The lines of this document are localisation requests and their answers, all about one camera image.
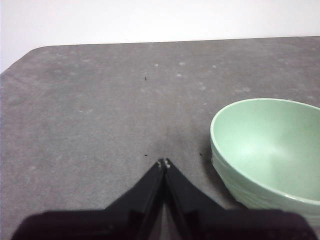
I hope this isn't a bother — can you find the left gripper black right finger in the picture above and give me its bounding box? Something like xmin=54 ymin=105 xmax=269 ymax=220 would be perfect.
xmin=163 ymin=158 xmax=226 ymax=219

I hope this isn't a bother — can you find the green ribbed bowl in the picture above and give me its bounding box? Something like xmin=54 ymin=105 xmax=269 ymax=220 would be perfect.
xmin=209 ymin=97 xmax=320 ymax=213

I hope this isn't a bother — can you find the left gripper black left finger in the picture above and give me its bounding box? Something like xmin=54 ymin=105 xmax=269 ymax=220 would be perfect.
xmin=105 ymin=158 xmax=167 ymax=216

